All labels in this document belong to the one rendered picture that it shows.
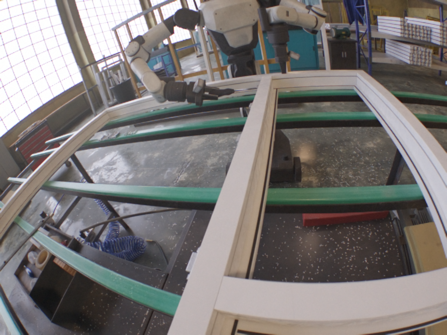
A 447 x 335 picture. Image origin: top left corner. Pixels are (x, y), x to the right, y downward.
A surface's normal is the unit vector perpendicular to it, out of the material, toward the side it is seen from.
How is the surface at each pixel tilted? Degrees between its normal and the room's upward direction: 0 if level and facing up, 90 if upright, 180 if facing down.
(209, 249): 0
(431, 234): 0
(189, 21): 93
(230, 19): 101
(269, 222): 0
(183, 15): 93
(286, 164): 45
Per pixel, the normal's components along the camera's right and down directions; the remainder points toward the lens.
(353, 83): -0.25, 0.64
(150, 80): -0.01, -0.12
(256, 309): -0.23, -0.77
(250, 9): 0.23, 0.71
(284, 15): 0.36, 0.50
